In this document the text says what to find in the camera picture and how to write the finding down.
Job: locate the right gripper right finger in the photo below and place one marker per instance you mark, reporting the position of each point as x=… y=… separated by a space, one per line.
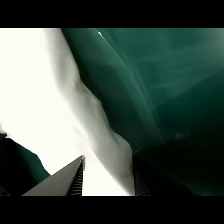
x=140 y=181

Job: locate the white T-shirt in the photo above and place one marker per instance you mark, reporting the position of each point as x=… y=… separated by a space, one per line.
x=40 y=100

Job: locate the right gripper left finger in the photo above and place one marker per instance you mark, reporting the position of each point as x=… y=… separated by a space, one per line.
x=63 y=181

